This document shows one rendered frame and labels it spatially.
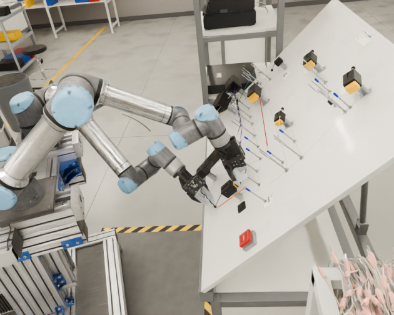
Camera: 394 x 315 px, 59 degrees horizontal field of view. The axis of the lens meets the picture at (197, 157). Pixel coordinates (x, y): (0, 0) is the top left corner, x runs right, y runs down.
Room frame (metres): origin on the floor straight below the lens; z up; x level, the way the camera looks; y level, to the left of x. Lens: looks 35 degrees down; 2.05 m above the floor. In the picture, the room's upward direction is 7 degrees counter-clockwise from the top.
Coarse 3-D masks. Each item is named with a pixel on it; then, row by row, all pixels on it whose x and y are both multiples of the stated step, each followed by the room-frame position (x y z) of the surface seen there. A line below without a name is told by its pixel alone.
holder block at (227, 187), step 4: (228, 180) 1.10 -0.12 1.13; (224, 184) 1.10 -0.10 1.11; (228, 184) 1.07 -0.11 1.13; (224, 188) 1.08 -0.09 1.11; (228, 188) 1.06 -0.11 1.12; (232, 188) 1.06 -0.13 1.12; (236, 188) 1.07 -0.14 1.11; (224, 192) 1.06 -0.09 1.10; (228, 192) 1.06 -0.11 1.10; (232, 192) 1.06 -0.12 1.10; (228, 196) 1.06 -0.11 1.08
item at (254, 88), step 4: (256, 84) 1.60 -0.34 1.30; (252, 88) 1.57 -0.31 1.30; (256, 88) 1.57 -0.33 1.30; (260, 88) 1.59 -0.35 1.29; (248, 92) 1.57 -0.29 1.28; (252, 92) 1.54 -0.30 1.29; (256, 92) 1.54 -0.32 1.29; (260, 92) 1.56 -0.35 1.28; (248, 96) 1.55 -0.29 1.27; (260, 96) 1.53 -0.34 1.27; (264, 100) 1.58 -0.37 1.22; (268, 100) 1.56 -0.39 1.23; (264, 104) 1.56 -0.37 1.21
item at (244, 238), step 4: (244, 232) 0.84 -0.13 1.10; (248, 232) 0.83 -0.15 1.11; (240, 236) 0.84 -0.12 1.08; (244, 236) 0.82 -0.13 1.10; (248, 236) 0.81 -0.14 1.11; (240, 240) 0.82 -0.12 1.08; (244, 240) 0.81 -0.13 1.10; (248, 240) 0.80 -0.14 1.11; (240, 244) 0.80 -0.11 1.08; (244, 244) 0.80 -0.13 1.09
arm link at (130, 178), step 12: (84, 132) 1.24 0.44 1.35; (96, 132) 1.24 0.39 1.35; (96, 144) 1.21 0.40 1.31; (108, 144) 1.21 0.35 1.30; (108, 156) 1.18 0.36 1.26; (120, 156) 1.19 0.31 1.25; (120, 168) 1.15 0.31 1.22; (132, 168) 1.16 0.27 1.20; (120, 180) 1.12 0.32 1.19; (132, 180) 1.12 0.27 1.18; (144, 180) 1.15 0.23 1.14
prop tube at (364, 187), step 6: (366, 186) 0.86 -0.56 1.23; (366, 192) 0.86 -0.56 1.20; (360, 198) 0.87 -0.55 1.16; (366, 198) 0.86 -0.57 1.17; (360, 204) 0.87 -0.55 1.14; (366, 204) 0.86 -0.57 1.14; (360, 210) 0.87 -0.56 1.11; (360, 216) 0.87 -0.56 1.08; (360, 222) 0.86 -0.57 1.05; (366, 222) 0.87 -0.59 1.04
